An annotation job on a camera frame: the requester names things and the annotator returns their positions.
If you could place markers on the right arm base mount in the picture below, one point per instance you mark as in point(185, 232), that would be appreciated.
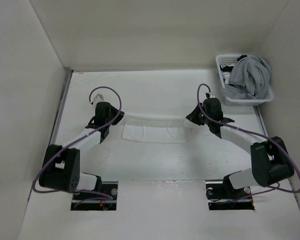
point(223, 198)

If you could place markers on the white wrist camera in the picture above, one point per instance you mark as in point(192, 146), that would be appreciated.
point(209, 95)
point(97, 99)

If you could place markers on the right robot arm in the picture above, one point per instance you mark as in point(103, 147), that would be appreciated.
point(270, 161)

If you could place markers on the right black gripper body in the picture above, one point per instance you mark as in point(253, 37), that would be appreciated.
point(203, 107)

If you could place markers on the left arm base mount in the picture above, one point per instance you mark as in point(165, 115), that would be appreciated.
point(105, 200)

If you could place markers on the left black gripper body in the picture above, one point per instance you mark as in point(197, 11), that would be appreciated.
point(107, 120)

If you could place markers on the black tank top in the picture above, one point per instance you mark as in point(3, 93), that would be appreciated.
point(229, 67)

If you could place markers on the white tank top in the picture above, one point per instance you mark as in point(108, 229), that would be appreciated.
point(153, 129)

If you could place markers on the white plastic laundry basket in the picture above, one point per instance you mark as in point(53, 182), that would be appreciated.
point(225, 60)

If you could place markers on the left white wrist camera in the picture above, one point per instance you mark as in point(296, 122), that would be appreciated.
point(97, 99)

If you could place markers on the right metal table rail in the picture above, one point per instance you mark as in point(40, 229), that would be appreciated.
point(260, 121)

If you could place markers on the grey tank top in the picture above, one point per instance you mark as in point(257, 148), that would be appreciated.
point(249, 79)

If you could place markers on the metal table rail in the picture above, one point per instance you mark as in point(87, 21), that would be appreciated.
point(260, 121)
point(61, 104)

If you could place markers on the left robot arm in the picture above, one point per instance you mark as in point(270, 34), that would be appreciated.
point(61, 169)

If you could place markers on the left metal table rail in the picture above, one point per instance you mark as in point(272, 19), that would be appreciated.
point(61, 104)

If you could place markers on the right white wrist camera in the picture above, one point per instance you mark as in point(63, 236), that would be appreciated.
point(209, 95)

